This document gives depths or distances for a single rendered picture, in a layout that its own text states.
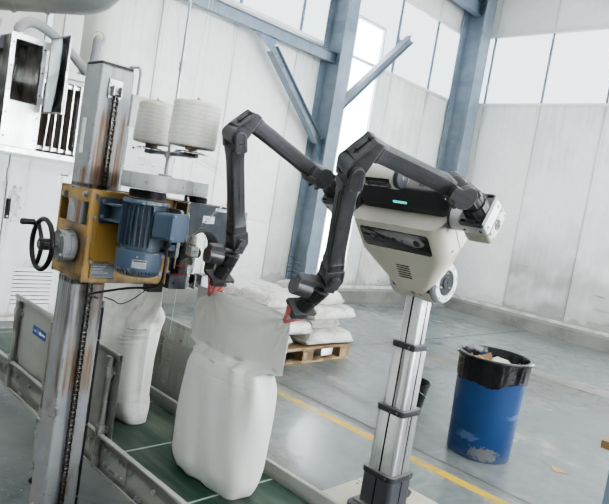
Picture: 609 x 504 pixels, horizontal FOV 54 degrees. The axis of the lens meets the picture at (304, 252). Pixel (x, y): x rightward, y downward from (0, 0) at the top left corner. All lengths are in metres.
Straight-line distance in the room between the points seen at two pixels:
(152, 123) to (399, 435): 1.47
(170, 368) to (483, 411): 1.96
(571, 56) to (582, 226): 2.67
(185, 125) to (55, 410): 1.07
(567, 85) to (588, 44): 0.65
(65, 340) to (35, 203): 2.82
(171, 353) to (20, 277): 2.21
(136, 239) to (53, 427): 0.74
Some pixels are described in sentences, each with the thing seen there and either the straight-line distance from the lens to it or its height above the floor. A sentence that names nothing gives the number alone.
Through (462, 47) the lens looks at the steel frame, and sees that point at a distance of 11.24.
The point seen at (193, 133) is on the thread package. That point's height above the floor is 1.57.
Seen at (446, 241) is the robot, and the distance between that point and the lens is 2.06.
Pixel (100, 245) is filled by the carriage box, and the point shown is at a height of 1.15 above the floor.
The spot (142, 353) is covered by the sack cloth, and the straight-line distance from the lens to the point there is 2.62.
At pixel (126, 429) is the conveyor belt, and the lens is 2.65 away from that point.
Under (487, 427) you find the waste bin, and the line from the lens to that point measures 4.00.
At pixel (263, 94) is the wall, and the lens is 7.78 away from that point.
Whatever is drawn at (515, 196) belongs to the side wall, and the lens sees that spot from 10.42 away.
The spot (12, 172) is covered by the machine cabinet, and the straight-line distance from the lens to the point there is 4.87.
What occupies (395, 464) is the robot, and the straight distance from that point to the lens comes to 2.43.
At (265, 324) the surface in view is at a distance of 2.04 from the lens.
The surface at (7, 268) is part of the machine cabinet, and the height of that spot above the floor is 0.57.
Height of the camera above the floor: 1.40
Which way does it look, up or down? 5 degrees down
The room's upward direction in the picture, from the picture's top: 9 degrees clockwise
